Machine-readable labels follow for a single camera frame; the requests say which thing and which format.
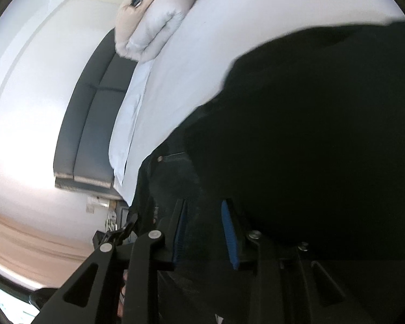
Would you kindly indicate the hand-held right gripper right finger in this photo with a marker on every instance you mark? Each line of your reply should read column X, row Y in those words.
column 230, row 236

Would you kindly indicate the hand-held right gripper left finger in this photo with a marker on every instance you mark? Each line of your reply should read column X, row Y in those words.
column 179, row 236

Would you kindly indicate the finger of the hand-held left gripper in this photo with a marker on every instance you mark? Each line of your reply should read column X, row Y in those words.
column 113, row 235

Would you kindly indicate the black denim pants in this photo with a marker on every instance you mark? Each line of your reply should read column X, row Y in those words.
column 307, row 141

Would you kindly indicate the white pillow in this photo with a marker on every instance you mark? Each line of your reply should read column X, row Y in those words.
column 128, row 125

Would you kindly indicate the dark grey padded headboard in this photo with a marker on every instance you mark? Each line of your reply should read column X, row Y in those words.
column 84, row 125

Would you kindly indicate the bed with white sheet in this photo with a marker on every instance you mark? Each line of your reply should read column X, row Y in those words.
column 222, row 33

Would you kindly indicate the folded beige white duvet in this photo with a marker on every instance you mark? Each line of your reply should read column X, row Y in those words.
column 155, row 30

